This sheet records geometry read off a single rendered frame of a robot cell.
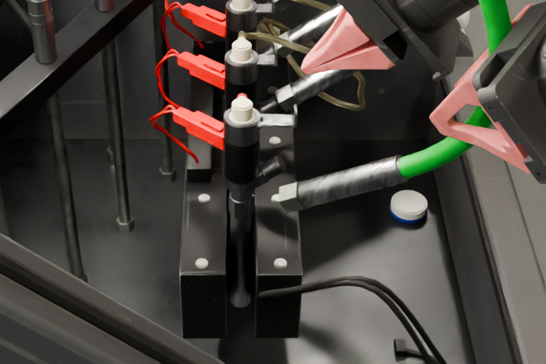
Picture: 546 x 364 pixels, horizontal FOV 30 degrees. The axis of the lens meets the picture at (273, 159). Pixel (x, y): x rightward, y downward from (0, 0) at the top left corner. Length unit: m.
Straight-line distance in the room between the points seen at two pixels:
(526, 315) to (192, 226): 0.29
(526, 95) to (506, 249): 0.40
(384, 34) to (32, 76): 0.30
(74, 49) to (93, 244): 0.27
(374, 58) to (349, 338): 0.37
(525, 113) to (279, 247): 0.36
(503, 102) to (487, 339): 0.45
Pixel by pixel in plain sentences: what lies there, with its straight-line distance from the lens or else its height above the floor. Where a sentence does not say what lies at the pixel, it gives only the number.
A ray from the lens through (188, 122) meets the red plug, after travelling 0.81.
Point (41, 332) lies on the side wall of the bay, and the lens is 0.42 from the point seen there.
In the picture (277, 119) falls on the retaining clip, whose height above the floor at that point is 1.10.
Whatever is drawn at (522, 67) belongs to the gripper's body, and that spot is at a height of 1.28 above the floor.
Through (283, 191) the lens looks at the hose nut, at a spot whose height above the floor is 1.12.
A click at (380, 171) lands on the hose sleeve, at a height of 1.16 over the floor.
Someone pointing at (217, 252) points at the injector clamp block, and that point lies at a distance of 0.84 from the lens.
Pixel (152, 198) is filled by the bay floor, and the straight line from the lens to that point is 1.12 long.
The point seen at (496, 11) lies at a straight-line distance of 0.57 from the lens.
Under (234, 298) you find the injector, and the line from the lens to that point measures 0.91.
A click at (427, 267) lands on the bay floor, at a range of 1.06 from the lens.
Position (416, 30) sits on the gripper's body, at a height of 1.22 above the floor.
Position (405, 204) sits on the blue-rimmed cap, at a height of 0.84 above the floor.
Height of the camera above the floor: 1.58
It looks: 40 degrees down
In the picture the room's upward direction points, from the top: 2 degrees clockwise
